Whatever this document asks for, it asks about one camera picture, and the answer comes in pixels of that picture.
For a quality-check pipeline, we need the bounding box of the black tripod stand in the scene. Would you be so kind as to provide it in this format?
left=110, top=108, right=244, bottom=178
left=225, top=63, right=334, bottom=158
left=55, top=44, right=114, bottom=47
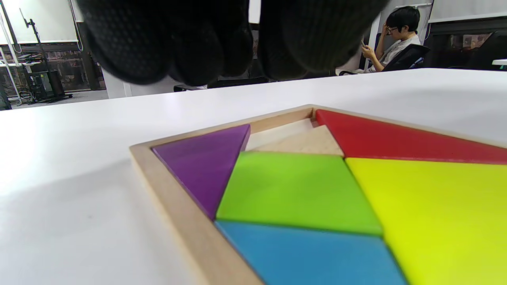
left=19, top=8, right=74, bottom=104

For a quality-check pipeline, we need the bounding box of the white desk panel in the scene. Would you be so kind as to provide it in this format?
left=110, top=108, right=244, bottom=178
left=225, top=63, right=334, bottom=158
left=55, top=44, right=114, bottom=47
left=102, top=67, right=179, bottom=99

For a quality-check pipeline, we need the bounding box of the purple triangle tangram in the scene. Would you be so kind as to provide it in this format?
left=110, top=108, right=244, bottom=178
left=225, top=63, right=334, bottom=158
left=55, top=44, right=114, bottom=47
left=152, top=124, right=251, bottom=220

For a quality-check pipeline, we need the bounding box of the yellow triangle tangram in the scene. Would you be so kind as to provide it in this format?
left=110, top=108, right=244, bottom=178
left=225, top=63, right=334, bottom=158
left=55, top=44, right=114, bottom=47
left=345, top=158, right=507, bottom=285

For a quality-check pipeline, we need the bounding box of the red triangle tangram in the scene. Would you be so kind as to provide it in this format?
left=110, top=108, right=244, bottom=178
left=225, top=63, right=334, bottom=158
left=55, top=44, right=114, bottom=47
left=316, top=110, right=507, bottom=165

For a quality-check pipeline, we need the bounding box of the blue triangle tangram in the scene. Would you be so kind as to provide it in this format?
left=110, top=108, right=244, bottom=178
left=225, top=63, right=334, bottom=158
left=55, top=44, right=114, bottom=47
left=215, top=221, right=408, bottom=285

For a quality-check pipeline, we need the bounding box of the green square tangram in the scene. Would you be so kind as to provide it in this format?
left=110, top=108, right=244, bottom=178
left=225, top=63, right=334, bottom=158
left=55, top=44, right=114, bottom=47
left=216, top=152, right=384, bottom=237

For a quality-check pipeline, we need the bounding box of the wooden square tray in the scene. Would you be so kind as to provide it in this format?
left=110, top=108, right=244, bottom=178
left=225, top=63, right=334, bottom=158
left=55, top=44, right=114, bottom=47
left=130, top=104, right=507, bottom=285

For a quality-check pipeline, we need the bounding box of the person's left hand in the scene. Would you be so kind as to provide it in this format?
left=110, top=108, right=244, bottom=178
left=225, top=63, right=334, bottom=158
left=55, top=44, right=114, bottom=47
left=75, top=0, right=391, bottom=87

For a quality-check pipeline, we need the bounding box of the beige triangle tangram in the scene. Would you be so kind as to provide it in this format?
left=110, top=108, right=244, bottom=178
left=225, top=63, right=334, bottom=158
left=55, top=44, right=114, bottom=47
left=250, top=125, right=344, bottom=156

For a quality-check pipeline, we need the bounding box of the dark wooden cabinet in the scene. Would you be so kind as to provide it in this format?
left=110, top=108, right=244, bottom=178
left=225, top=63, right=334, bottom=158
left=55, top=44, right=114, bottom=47
left=425, top=17, right=507, bottom=70

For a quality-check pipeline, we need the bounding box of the white projection screen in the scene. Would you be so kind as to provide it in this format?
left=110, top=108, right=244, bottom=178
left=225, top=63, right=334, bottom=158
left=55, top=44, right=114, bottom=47
left=0, top=0, right=84, bottom=45

